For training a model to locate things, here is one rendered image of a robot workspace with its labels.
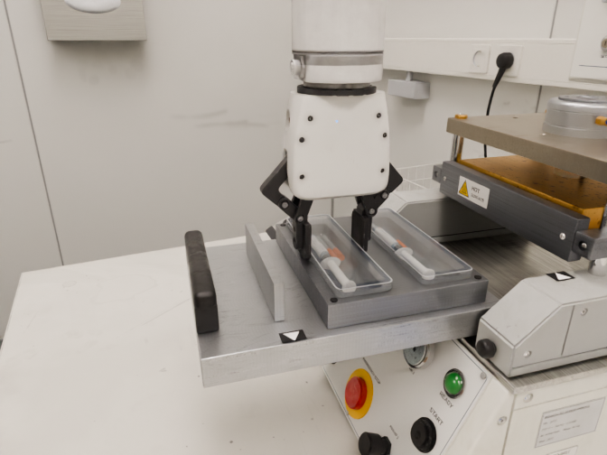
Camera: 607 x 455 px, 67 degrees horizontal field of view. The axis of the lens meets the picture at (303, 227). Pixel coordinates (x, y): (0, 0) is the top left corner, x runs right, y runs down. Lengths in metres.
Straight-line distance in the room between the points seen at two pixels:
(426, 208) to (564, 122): 0.20
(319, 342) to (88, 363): 0.47
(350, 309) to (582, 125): 0.33
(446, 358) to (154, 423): 0.38
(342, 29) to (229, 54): 1.55
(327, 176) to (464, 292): 0.17
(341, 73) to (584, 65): 0.47
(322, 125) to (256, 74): 1.57
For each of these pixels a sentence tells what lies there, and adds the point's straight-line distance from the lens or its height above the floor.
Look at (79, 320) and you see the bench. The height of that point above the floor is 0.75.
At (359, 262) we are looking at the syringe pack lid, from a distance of 0.47.
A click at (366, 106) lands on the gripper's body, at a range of 0.44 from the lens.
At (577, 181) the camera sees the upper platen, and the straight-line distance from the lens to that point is 0.62.
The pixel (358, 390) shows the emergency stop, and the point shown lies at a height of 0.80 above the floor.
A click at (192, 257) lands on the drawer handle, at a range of 0.47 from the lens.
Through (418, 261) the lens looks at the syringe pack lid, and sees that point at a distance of 0.48.
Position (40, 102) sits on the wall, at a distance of 1.91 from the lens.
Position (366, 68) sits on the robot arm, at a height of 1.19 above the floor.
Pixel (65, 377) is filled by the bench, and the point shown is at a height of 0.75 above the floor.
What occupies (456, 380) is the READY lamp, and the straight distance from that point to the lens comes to 0.49.
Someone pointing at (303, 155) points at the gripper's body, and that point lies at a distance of 0.43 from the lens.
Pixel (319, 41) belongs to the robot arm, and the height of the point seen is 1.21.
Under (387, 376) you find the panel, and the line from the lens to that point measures 0.59.
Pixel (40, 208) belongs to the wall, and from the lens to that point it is 1.99.
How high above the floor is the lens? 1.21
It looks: 22 degrees down
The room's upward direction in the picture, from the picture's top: straight up
